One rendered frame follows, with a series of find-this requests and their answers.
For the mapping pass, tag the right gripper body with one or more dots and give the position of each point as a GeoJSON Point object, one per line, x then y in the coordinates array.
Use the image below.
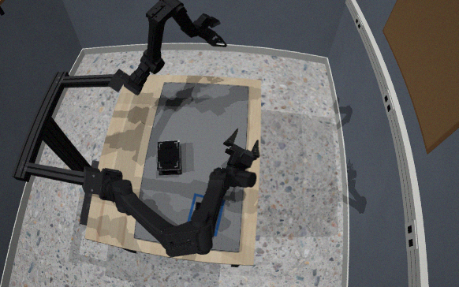
{"type": "Point", "coordinates": [234, 148]}

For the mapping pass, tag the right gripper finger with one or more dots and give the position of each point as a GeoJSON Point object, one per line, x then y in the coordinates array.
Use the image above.
{"type": "Point", "coordinates": [232, 138]}
{"type": "Point", "coordinates": [256, 147]}

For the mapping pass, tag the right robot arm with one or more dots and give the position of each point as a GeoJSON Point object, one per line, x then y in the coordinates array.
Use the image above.
{"type": "Point", "coordinates": [195, 236]}

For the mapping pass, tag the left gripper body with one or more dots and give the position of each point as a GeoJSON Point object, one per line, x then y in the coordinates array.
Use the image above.
{"type": "Point", "coordinates": [207, 38]}

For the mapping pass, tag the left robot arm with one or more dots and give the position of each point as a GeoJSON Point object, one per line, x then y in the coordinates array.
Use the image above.
{"type": "Point", "coordinates": [157, 16]}

